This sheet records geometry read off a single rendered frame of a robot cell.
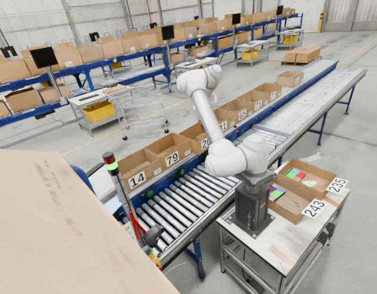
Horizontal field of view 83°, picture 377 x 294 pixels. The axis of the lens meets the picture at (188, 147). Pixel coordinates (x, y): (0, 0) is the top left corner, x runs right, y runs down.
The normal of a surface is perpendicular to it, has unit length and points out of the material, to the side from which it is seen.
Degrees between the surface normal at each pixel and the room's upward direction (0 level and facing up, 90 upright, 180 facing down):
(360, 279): 0
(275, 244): 0
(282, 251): 0
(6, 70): 89
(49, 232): 34
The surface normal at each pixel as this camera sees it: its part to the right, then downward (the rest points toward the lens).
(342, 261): -0.12, -0.84
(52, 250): 0.30, -0.94
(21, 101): 0.64, 0.32
